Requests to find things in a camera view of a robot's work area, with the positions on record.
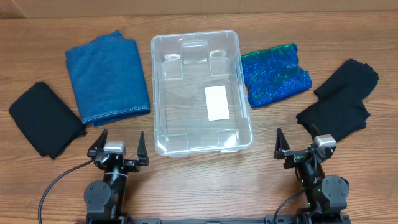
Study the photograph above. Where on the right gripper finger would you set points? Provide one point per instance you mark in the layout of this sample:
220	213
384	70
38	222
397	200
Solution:
281	142
314	131

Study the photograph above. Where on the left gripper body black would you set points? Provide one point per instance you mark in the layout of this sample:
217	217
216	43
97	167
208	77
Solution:
132	167

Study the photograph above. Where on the white label in bin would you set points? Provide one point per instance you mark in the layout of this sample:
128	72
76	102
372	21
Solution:
216	103

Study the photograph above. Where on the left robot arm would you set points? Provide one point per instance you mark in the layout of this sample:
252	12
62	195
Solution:
105	198

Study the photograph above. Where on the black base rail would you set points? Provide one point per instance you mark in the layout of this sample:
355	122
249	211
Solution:
211	221

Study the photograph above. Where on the black cloth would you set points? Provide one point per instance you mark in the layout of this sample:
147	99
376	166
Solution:
338	115
352	76
45	120

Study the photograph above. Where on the clear plastic storage bin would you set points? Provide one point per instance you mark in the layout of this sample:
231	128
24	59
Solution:
183	65

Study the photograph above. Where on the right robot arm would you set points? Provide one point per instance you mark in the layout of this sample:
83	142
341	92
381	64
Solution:
326	194

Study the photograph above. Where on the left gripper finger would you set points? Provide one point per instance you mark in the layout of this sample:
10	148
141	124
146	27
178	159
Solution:
141	149
101	141

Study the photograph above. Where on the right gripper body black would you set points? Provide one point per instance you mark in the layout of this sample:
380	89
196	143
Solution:
302	156

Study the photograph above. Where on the blue green sequin cloth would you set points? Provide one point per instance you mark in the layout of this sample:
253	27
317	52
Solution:
274	74

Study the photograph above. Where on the folded blue denim cloth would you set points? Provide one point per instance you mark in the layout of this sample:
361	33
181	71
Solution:
108	79

